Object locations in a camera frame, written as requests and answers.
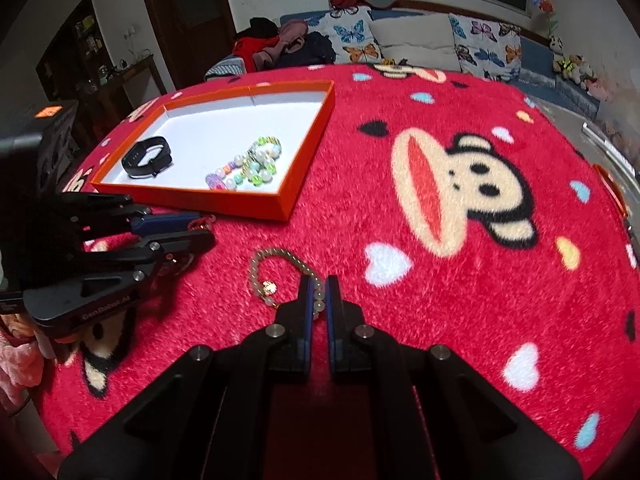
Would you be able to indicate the black box orange label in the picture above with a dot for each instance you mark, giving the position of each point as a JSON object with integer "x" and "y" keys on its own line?
{"x": 55, "y": 130}

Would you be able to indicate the colourful pinwheel flower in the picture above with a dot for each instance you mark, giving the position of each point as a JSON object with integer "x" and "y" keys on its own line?
{"x": 545, "y": 5}

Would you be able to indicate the wooden side table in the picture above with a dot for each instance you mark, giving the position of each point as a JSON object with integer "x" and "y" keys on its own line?
{"x": 135, "y": 67}

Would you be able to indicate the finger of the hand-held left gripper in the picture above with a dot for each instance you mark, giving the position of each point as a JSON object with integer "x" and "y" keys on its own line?
{"x": 185, "y": 244}
{"x": 170, "y": 222}

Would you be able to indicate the grey knitted armrest cover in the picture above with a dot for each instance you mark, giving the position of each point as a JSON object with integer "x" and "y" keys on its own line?
{"x": 225, "y": 66}

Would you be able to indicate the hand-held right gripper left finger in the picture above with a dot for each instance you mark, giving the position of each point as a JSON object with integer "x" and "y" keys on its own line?
{"x": 310, "y": 310}

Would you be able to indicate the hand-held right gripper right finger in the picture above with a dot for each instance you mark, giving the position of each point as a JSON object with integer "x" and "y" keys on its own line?
{"x": 331, "y": 320}

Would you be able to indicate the plain cream pillow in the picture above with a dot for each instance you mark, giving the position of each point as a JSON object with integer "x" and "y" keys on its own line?
{"x": 415, "y": 42}

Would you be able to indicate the red printed blanket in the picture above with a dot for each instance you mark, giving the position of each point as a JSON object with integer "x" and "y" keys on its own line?
{"x": 350, "y": 185}

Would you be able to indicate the blue sofa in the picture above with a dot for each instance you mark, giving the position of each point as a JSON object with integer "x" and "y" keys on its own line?
{"x": 535, "y": 55}

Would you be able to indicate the dark wooden door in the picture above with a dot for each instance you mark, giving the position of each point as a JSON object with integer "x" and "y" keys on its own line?
{"x": 200, "y": 10}

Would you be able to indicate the group of stuffed toys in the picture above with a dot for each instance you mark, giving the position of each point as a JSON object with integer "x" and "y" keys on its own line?
{"x": 575, "y": 67}

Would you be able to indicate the dark wooden cabinet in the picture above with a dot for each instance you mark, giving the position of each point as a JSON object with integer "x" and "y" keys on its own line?
{"x": 65, "y": 50}

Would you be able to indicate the person's left forearm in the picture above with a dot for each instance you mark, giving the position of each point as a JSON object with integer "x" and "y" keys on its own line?
{"x": 12, "y": 365}

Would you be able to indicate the orange box lid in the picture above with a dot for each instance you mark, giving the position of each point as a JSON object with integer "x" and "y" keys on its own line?
{"x": 612, "y": 185}

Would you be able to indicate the yellow toy truck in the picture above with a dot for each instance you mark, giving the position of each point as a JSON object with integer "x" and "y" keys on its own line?
{"x": 395, "y": 63}

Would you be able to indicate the orange shallow tray box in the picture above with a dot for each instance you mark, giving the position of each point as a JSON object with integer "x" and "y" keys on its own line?
{"x": 225, "y": 125}

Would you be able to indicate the butterfly print pillow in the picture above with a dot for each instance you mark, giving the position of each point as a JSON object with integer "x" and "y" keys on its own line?
{"x": 350, "y": 35}
{"x": 485, "y": 45}

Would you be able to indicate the black bag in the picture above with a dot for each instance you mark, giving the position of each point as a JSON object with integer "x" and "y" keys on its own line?
{"x": 315, "y": 50}

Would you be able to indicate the black smart band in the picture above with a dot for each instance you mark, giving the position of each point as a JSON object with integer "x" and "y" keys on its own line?
{"x": 134, "y": 162}

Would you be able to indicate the pile of clothes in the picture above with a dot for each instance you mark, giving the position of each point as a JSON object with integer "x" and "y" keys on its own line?
{"x": 270, "y": 45}

